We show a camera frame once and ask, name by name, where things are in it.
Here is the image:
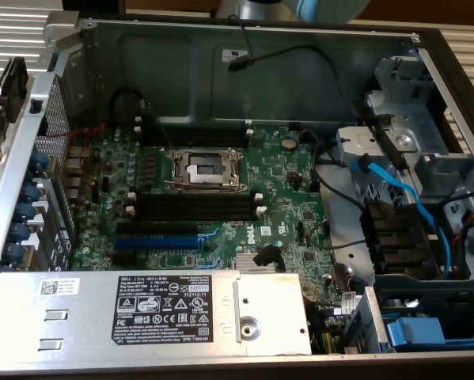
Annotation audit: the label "black RAM slot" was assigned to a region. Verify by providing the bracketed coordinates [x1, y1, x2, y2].
[123, 205, 266, 222]
[133, 206, 260, 215]
[141, 124, 254, 135]
[135, 126, 256, 140]
[135, 192, 258, 201]
[141, 136, 248, 148]
[126, 192, 261, 208]
[135, 115, 253, 127]

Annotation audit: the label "metal CPU socket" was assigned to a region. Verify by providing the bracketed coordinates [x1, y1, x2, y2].
[163, 146, 250, 196]

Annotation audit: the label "green Dell motherboard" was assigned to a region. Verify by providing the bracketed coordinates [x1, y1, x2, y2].
[64, 120, 358, 317]

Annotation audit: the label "silver chipset heatsink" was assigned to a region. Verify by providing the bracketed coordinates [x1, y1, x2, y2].
[233, 253, 288, 275]

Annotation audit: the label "long black expansion slot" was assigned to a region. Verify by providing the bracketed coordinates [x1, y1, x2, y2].
[116, 220, 199, 235]

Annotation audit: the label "thin metal locking lever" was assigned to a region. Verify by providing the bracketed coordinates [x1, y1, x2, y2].
[156, 115, 175, 151]

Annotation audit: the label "blue expansion slot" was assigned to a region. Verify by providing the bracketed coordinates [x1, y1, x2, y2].
[112, 235, 201, 250]

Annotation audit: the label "open metal PC case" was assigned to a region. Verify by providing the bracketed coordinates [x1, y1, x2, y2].
[0, 9, 474, 375]

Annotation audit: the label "short black expansion slot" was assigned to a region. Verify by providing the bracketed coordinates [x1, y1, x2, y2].
[110, 252, 139, 267]

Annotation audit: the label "metal rear port block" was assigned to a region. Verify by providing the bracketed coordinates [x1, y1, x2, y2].
[61, 145, 88, 201]

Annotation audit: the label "grey metal divider plate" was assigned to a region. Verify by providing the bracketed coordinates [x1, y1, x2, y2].
[341, 285, 394, 354]

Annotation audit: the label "silver metal disk bay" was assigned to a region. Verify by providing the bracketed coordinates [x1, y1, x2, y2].
[335, 55, 474, 278]

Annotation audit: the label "silver power supply unit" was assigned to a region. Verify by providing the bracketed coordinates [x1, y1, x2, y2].
[0, 268, 313, 359]

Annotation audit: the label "blue slot latch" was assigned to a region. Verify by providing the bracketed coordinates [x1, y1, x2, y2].
[25, 178, 44, 202]
[5, 243, 26, 264]
[14, 201, 36, 222]
[13, 222, 32, 242]
[28, 152, 50, 175]

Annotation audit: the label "black graphics card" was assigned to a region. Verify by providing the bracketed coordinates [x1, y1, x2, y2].
[0, 56, 28, 164]

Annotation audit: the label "black data wire plug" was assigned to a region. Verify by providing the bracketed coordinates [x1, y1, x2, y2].
[251, 244, 282, 274]

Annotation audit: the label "blue data wire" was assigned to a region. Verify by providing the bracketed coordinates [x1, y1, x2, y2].
[349, 156, 453, 278]

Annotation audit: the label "looped black wire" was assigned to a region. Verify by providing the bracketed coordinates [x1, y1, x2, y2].
[108, 89, 154, 130]

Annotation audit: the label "thick black wire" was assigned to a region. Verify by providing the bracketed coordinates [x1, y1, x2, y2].
[252, 44, 410, 173]

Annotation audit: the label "black power wire with plugs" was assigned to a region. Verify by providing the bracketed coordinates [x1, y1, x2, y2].
[358, 199, 430, 274]

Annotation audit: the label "coloured power wire bundle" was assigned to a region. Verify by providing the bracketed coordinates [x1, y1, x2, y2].
[305, 300, 343, 355]

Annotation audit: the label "thin red wire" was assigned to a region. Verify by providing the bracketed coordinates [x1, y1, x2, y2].
[42, 121, 108, 191]

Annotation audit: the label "dark disk bay frame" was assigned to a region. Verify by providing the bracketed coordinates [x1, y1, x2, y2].
[373, 272, 474, 341]

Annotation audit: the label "blue plastic bay handle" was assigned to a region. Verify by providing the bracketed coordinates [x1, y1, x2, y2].
[385, 316, 447, 352]

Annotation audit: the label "red and black wires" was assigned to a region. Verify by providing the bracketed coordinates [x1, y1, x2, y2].
[449, 189, 474, 254]

